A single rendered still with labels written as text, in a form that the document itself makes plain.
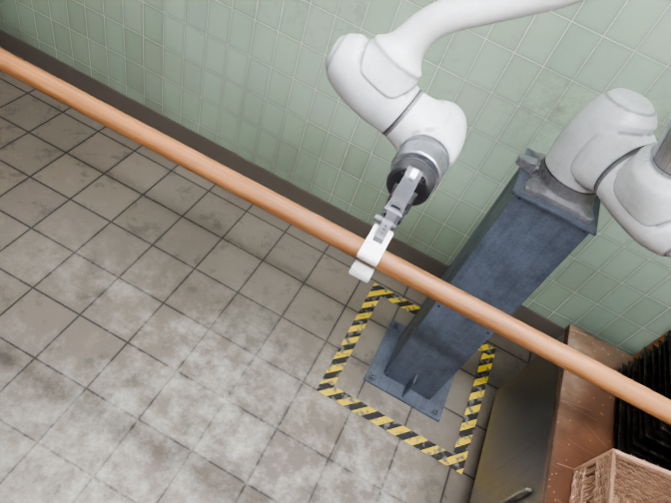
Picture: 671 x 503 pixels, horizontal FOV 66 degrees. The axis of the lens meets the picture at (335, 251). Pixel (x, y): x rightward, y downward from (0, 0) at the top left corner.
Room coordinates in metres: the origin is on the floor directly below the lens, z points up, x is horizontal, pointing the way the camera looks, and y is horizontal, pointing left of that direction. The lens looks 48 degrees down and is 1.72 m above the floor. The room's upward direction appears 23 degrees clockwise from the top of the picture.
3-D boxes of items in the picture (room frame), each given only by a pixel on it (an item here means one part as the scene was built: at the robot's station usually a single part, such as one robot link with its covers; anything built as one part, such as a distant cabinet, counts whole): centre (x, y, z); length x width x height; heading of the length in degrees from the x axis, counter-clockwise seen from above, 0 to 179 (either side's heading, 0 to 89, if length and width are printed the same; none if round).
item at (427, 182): (0.66, -0.07, 1.20); 0.09 x 0.07 x 0.08; 173
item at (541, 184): (1.16, -0.44, 1.03); 0.22 x 0.18 x 0.06; 82
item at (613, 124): (1.15, -0.47, 1.17); 0.18 x 0.16 x 0.22; 38
